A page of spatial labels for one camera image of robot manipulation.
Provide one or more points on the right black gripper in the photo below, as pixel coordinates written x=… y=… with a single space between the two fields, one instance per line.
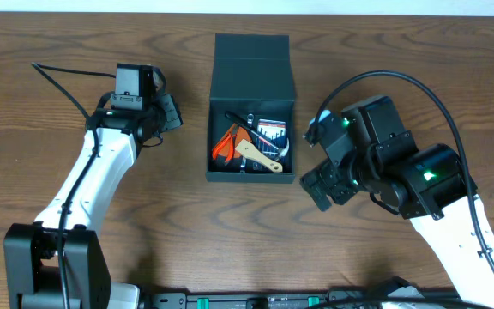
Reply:
x=320 y=184

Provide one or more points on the black gift box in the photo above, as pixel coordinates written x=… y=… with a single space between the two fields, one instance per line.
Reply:
x=251 y=74

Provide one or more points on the silver combination wrench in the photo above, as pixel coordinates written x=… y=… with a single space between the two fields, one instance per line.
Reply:
x=247 y=137

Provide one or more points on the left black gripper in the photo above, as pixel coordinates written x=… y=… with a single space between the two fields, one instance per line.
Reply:
x=171 y=112

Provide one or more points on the precision screwdriver set case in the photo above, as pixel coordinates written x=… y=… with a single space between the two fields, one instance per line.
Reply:
x=275 y=132

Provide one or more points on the small hammer black handle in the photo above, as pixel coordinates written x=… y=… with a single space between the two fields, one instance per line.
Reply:
x=241 y=121

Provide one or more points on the red handled pliers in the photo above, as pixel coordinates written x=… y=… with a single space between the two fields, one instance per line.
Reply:
x=226 y=145

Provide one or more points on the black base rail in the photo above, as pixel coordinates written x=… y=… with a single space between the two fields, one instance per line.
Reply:
x=332 y=299

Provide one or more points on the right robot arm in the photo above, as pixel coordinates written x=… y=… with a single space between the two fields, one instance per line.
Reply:
x=427 y=187

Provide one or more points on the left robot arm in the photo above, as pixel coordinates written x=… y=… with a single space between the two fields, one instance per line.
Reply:
x=57 y=261

